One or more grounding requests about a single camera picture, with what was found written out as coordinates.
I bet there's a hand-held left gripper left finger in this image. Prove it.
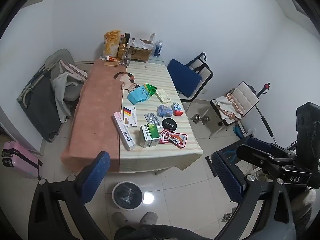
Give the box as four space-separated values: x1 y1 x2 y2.
29 151 111 240

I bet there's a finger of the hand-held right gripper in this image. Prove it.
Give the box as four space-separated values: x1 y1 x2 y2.
246 137 298 155
236 144 297 174

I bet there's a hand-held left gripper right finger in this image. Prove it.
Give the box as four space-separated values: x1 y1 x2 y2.
212 151 295 240

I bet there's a white round bin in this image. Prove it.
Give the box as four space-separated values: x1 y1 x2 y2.
112 181 144 210

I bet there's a long pink white toothpaste box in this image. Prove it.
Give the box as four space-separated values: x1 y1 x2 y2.
113 112 136 151

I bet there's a red snack packet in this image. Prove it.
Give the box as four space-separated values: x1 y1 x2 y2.
168 133 188 148

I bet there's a green white medicine box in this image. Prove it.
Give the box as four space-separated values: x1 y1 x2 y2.
139 124 161 148

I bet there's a blue bear print plastic packet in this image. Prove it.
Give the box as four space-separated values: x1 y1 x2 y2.
157 104 173 118

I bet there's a black bar with red knob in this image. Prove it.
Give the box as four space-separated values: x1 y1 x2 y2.
254 82 278 145

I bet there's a black blue weight bench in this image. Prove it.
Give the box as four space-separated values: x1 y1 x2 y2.
205 136 250 178

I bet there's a teal slipper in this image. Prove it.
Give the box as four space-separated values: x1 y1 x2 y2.
232 125 245 140

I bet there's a beige pink cloth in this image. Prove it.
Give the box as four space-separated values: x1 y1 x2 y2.
216 93 244 120

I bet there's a pink tablecloth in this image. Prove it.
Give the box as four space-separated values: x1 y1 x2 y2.
61 59 125 173

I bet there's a grey slipper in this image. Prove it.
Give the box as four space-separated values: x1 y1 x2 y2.
139 211 158 227

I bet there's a white box with striped flag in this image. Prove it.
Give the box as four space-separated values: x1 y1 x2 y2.
123 106 138 128

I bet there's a pink snack packet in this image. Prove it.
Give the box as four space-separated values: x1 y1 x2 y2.
159 129 176 144

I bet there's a pink suitcase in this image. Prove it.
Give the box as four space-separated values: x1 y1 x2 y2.
2 141 43 180

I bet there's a black round lid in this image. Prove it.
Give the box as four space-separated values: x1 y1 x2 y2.
162 118 178 132

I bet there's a silver blister pack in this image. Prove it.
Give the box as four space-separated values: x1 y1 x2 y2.
144 112 162 128

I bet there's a person's dark fleece clothing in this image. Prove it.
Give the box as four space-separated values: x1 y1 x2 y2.
114 225 200 240

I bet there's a red white small box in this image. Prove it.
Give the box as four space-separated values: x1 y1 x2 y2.
171 102 184 116

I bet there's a white cloth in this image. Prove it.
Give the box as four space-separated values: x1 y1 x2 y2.
52 72 76 124

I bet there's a blue cushioned chair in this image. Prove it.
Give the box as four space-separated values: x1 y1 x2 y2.
175 52 214 111

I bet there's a grey folding bed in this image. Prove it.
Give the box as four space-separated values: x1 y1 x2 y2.
17 62 66 144

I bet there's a teal green plastic bag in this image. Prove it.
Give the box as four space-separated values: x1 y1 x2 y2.
127 83 157 105

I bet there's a blue seat cushion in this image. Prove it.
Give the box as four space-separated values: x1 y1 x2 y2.
167 59 202 100

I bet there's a pale yellow box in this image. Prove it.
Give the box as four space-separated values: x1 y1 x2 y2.
155 89 171 104

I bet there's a pink striped garment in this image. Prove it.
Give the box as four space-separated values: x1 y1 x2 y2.
58 59 88 83

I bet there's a clear glass bottle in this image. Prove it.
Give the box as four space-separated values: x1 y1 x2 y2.
121 43 132 66

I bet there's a grey chair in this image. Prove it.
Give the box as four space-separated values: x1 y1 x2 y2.
45 48 88 103

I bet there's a cardboard box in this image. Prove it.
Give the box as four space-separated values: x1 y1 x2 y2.
130 38 153 61

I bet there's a brown glass bottle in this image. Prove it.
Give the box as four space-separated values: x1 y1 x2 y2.
118 37 127 57

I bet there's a table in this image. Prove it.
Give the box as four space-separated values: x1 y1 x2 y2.
149 56 166 176

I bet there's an orange snack bag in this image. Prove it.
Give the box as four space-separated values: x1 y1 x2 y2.
103 30 122 57

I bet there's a blue label water bottle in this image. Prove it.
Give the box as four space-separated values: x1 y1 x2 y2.
153 40 163 57

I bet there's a white crumpled paper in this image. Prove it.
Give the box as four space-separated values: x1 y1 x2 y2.
132 38 153 49

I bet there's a black frame chair, white cushion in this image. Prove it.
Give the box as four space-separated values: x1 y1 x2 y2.
209 81 260 138

